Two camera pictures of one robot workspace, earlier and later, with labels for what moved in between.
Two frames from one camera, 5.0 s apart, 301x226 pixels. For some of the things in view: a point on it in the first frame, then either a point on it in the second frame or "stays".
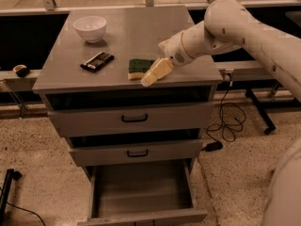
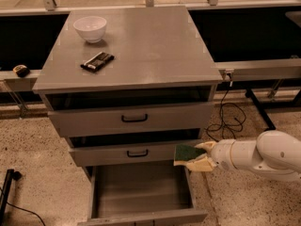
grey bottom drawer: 150,192 stays
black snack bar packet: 97,61 stays
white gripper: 173,52 to 221,155
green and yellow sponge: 138,67 to 185,153
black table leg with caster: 270,126 stays
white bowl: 91,27 stays
